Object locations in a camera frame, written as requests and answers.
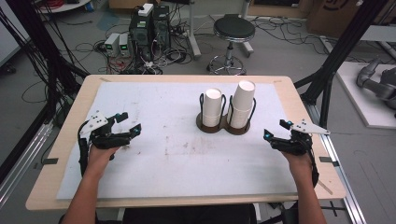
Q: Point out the small white box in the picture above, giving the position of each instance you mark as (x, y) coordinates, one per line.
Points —
(145, 10)

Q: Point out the grey power supply unit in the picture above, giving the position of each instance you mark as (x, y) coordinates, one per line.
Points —
(111, 43)
(124, 45)

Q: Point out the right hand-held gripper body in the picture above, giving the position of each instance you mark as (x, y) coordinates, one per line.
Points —
(295, 144)

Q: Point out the person's left hand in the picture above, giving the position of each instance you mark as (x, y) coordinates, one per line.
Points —
(99, 158)

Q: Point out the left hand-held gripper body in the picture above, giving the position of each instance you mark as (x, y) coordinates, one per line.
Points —
(95, 124)

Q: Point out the person's right hand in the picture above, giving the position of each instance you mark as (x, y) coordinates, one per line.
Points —
(300, 163)

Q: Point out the light wooden table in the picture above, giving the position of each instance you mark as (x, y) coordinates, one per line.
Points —
(49, 193)

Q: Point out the black metal frame stand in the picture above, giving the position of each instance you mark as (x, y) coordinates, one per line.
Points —
(342, 43)

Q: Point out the stack of white paper cups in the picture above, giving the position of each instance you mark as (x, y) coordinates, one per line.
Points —
(212, 109)
(241, 105)

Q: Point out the grey metal stand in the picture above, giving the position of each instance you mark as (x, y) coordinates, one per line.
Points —
(193, 37)

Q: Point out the black computer tower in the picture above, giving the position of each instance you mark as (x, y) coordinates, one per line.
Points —
(162, 26)
(141, 35)

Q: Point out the cardboard box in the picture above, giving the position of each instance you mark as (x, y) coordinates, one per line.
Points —
(336, 17)

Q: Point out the black round stool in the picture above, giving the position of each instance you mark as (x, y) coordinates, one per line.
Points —
(233, 29)

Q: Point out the person's dark clothing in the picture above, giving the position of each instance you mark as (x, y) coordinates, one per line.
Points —
(186, 216)

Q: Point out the black tape strip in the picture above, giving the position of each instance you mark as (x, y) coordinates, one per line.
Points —
(49, 161)
(327, 160)

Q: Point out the aluminium rail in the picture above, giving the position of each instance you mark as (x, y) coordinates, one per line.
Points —
(25, 158)
(348, 193)

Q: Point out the white floor platform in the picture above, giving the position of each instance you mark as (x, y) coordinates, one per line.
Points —
(358, 99)

